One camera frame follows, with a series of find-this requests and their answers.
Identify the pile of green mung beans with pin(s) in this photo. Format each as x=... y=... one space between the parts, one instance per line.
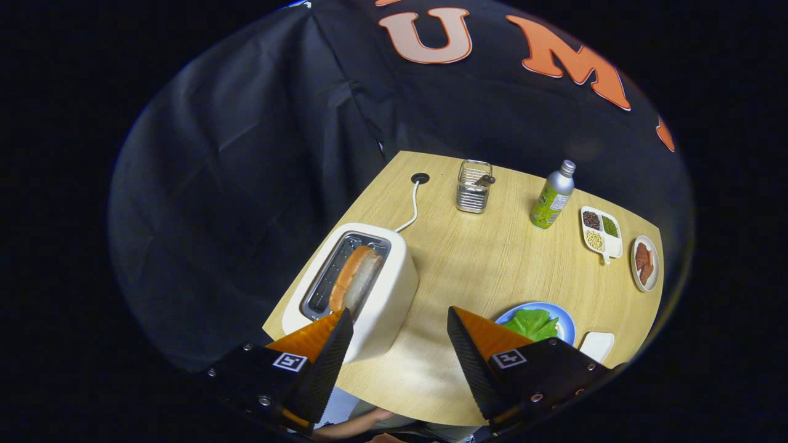
x=609 y=226

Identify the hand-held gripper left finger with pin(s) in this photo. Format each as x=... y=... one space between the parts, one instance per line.
x=326 y=369

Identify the pile of yellow soybeans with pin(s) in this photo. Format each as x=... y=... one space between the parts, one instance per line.
x=595 y=240

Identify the green lettuce leaf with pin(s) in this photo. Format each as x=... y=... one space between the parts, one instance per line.
x=530 y=325

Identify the toasted bread slice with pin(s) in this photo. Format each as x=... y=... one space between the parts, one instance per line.
x=360 y=277

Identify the pile of dark red beans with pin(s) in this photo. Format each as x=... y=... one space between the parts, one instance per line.
x=591 y=219

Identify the brown meat piece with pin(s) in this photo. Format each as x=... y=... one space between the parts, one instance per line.
x=642 y=255
x=647 y=274

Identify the blue round plate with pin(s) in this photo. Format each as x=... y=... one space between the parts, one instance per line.
x=567 y=326

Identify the black backdrop cloth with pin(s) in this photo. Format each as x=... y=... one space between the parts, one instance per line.
x=234 y=184

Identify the silver bottle green label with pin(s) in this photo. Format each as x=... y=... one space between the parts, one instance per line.
x=552 y=200

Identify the white oval plate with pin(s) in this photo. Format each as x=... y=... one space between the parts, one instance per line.
x=655 y=264

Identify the small white square plate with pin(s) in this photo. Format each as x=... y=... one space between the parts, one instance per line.
x=598 y=346

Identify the cream white toaster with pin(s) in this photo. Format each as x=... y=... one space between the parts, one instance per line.
x=394 y=295

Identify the white divided dish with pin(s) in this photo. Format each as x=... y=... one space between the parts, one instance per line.
x=614 y=247

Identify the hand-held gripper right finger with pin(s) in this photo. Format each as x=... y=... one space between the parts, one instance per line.
x=474 y=369

